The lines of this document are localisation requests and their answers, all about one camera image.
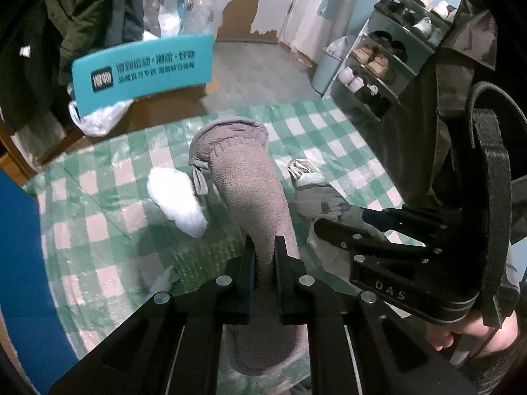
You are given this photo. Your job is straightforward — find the person's right hand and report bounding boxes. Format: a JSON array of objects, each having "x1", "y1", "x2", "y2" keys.
[{"x1": 425, "y1": 311, "x2": 520, "y2": 358}]

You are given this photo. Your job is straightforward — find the white fluffy soft object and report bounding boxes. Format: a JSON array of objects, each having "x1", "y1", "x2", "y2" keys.
[{"x1": 147, "y1": 167, "x2": 208, "y2": 238}]

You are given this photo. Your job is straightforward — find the white tissue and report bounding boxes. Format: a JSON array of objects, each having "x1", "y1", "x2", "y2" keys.
[{"x1": 149, "y1": 265, "x2": 180, "y2": 295}]

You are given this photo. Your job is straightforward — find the hanging dark coats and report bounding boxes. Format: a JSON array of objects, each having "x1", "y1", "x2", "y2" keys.
[{"x1": 1, "y1": 0, "x2": 144, "y2": 134}]

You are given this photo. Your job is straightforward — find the grey white sock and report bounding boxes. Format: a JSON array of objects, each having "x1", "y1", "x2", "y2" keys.
[{"x1": 288, "y1": 159, "x2": 388, "y2": 282}]

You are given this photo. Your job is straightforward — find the grey plush slipper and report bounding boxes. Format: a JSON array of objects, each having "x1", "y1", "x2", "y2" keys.
[{"x1": 188, "y1": 117, "x2": 306, "y2": 376}]

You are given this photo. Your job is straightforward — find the green checked tablecloth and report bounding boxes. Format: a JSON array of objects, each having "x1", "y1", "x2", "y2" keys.
[{"x1": 22, "y1": 97, "x2": 409, "y2": 395}]

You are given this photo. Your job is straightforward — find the white plastic bag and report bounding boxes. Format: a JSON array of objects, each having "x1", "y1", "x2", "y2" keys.
[{"x1": 66, "y1": 83, "x2": 134, "y2": 137}]

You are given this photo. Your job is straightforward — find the blue patterned plastic bag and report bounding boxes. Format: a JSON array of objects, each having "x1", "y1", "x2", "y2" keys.
[{"x1": 143, "y1": 0, "x2": 217, "y2": 39}]

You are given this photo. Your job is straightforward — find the metal shoe rack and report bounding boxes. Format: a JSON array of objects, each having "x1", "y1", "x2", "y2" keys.
[{"x1": 324, "y1": 0, "x2": 457, "y2": 120}]

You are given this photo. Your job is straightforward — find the brown cardboard box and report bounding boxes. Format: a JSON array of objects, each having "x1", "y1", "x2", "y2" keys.
[{"x1": 91, "y1": 75, "x2": 221, "y2": 144}]

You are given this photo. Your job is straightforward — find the blue cardboard box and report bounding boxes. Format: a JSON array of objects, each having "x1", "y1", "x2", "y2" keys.
[{"x1": 1, "y1": 173, "x2": 78, "y2": 394}]

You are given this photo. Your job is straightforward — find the light blue trash bin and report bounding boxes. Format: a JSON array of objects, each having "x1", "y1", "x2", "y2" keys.
[{"x1": 311, "y1": 48, "x2": 341, "y2": 95}]

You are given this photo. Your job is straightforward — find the teal shoe box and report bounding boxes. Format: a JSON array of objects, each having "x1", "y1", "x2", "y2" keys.
[{"x1": 71, "y1": 34, "x2": 213, "y2": 117}]

